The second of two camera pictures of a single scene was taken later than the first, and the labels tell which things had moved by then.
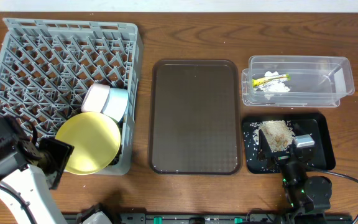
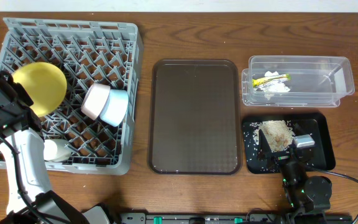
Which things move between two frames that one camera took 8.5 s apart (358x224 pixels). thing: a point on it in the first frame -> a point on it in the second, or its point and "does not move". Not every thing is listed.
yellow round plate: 96,140 -> 45,83
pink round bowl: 95,98 does not move
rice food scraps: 279,134 does not move
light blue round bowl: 116,104 does not move
